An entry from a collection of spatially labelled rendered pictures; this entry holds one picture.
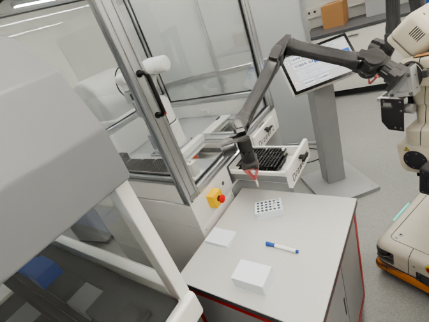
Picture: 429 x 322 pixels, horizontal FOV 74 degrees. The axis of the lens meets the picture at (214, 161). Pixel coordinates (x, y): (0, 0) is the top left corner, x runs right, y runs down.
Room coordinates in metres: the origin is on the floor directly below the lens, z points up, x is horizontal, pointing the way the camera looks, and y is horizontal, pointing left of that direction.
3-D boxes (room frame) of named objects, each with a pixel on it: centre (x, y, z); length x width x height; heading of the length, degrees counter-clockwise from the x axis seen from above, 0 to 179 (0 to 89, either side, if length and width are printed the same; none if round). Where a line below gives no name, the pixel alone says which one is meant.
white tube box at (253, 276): (0.71, 0.02, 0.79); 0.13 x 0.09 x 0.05; 49
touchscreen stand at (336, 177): (1.97, -0.94, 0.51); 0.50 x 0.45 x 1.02; 0
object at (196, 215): (1.75, 0.18, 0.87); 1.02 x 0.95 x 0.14; 138
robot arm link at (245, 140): (1.04, -0.13, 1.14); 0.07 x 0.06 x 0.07; 84
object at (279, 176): (1.32, -0.23, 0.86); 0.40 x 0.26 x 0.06; 48
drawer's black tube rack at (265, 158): (1.32, -0.24, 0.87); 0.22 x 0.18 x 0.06; 48
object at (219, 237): (0.99, 0.10, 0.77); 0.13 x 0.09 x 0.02; 47
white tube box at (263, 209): (1.04, -0.16, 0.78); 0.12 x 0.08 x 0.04; 74
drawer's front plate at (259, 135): (1.63, -0.36, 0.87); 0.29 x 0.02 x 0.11; 138
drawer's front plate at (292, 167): (1.18, -0.39, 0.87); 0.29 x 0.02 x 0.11; 138
